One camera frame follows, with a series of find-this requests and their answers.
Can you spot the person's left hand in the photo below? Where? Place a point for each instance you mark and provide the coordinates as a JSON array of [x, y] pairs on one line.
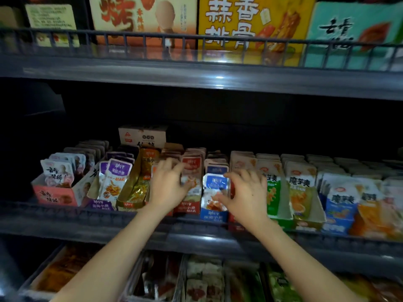
[[167, 188]]

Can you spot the person's right hand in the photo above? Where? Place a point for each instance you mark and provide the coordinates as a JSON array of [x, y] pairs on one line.
[[247, 201]]

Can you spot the pink white display carton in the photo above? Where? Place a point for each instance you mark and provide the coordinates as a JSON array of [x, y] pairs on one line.
[[53, 197]]

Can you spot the grey metal store shelf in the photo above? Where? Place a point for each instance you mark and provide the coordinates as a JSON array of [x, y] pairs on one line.
[[189, 75]]

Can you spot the person's left forearm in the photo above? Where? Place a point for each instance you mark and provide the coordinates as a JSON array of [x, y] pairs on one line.
[[113, 258]]

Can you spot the person's right forearm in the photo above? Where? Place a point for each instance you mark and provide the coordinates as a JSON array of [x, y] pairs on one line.
[[302, 264]]

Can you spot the row of snack display cartons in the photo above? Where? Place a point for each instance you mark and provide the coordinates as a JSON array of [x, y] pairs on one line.
[[315, 191]]

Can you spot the clear plastic tray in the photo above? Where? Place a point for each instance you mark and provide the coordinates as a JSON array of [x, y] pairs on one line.
[[127, 295], [225, 280], [24, 291]]

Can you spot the green orange display carton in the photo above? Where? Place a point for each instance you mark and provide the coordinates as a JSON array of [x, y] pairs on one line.
[[244, 286]]

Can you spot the dark orange snack packs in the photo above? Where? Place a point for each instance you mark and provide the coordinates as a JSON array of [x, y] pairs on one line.
[[60, 270]]

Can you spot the pile of orange yellow packets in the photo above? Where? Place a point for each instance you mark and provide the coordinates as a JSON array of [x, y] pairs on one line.
[[374, 289]]

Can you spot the orange yellow printed carton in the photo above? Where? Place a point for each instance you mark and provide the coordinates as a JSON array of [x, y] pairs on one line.
[[252, 25]]

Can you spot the green printed carton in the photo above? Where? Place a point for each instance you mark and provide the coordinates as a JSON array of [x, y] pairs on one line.
[[352, 31]]

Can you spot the yellow label dark carton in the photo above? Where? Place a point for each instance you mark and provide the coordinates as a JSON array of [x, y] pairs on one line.
[[50, 19]]

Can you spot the plain brown carton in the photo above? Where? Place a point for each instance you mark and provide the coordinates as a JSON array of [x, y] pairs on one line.
[[11, 22]]

